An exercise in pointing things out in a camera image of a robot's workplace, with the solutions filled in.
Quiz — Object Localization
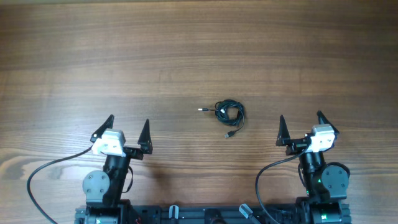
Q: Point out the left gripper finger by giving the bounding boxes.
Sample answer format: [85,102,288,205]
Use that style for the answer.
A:
[137,119,153,154]
[90,114,114,143]

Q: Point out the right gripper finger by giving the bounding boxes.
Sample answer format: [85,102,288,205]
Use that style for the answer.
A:
[275,115,290,146]
[317,110,340,135]

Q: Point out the black USB cable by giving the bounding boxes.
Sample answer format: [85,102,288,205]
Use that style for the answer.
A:
[198,99,246,139]

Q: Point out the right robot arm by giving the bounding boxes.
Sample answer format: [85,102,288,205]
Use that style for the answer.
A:
[276,111,352,224]

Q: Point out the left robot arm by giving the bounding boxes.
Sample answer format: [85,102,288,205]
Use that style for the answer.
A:
[74,114,153,224]

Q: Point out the left camera black cable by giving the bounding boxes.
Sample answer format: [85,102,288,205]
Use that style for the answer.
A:
[26,145,94,224]

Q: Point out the camera black cable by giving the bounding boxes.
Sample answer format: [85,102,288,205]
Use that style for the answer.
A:
[26,145,94,224]
[255,141,312,224]

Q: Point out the right camera black cable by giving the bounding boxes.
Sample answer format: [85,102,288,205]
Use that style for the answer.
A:
[255,141,312,224]

